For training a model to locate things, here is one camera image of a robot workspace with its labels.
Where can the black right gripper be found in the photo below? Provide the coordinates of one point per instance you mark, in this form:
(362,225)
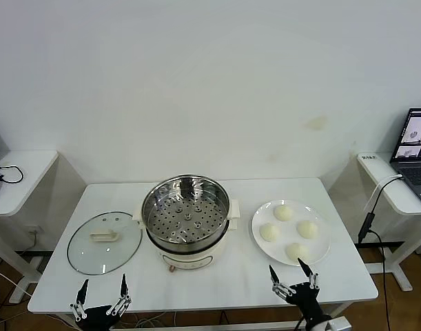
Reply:
(306,298)

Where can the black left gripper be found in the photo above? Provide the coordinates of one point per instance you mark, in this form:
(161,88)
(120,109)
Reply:
(98,319)

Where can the white steamed baozi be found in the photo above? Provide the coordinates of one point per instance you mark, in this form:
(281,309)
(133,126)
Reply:
(296,251)
(269,232)
(283,213)
(307,229)

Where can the round glass pot lid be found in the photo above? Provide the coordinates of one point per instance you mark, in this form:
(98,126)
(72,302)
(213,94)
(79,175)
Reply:
(105,237)

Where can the perforated steel steamer basket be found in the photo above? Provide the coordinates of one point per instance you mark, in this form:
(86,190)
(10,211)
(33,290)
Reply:
(182,220)

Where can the round white plate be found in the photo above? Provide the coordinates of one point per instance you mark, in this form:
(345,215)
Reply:
(286,234)

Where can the cream electric cooking pot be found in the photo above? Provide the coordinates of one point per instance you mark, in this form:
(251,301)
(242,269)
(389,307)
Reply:
(189,258)

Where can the white side desk with sticker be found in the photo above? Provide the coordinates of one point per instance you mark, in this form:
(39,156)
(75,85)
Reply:
(399,198)

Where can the white label sticker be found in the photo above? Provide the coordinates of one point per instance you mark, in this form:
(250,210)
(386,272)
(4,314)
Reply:
(368,158)

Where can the grey laptop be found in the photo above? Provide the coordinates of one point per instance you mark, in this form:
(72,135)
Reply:
(411,172)

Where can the white wall outlet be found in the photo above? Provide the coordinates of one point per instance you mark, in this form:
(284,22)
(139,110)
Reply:
(32,229)

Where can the white table leg frame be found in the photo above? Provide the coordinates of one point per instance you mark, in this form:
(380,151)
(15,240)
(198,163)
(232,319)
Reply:
(210,323)

